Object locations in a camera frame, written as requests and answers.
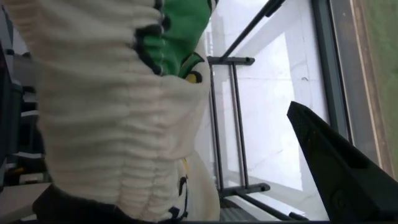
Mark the black clothes rack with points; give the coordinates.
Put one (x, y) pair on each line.
(231, 60)

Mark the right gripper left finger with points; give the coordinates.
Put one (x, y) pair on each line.
(68, 211)

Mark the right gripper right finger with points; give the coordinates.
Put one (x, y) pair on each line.
(351, 174)

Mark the window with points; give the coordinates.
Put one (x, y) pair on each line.
(329, 62)

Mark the cream printed garment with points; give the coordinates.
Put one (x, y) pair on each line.
(109, 109)

